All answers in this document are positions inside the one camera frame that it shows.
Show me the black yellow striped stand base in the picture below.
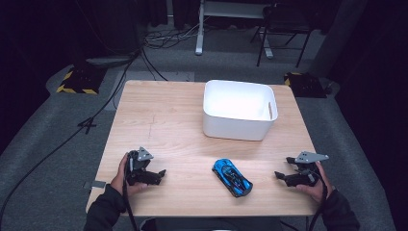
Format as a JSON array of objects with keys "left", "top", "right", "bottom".
[{"left": 56, "top": 64, "right": 108, "bottom": 95}]

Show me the white desk frame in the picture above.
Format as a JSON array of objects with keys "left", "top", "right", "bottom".
[{"left": 194, "top": 0, "right": 274, "bottom": 60}]

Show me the person's right hand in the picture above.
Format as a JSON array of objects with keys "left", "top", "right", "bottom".
[{"left": 294, "top": 161, "right": 335, "bottom": 204}]

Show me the white plastic bin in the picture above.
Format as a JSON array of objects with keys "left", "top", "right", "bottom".
[{"left": 202, "top": 79, "right": 279, "bottom": 142}]

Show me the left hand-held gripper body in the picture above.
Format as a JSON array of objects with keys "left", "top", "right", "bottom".
[{"left": 126, "top": 146, "right": 155, "bottom": 187}]

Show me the black stand base yellow corner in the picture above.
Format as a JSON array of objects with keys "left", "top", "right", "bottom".
[{"left": 283, "top": 71, "right": 328, "bottom": 99}]

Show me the grey tape strip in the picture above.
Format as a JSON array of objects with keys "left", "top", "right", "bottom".
[{"left": 84, "top": 180, "right": 107, "bottom": 190}]

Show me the blue toy car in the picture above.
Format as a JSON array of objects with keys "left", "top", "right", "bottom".
[{"left": 211, "top": 158, "right": 254, "bottom": 198}]

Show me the bundle of floor cables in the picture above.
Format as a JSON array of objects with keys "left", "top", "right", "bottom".
[{"left": 142, "top": 18, "right": 201, "bottom": 51}]

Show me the hand-held gripper cable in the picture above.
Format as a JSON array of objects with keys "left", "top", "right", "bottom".
[
  {"left": 307, "top": 169, "right": 329, "bottom": 231},
  {"left": 121, "top": 152, "right": 140, "bottom": 231}
]

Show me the left hand-held gripper cable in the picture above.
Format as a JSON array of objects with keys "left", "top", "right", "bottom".
[{"left": 121, "top": 152, "right": 140, "bottom": 231}]

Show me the grey flat stand foot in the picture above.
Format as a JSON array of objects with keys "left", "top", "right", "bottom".
[{"left": 85, "top": 55, "right": 133, "bottom": 69}]

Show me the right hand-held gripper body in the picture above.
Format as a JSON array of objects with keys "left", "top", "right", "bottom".
[{"left": 287, "top": 150, "right": 330, "bottom": 188}]

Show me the long black floor cable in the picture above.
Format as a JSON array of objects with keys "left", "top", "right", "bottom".
[{"left": 0, "top": 47, "right": 143, "bottom": 222}]

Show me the black chair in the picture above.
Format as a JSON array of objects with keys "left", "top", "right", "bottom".
[{"left": 249, "top": 3, "right": 313, "bottom": 68}]

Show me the person's left hand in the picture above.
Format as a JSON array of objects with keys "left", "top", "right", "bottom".
[{"left": 110, "top": 152, "right": 148, "bottom": 197}]

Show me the right hand-held gripper cable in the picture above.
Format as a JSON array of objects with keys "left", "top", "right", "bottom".
[{"left": 307, "top": 169, "right": 329, "bottom": 231}]

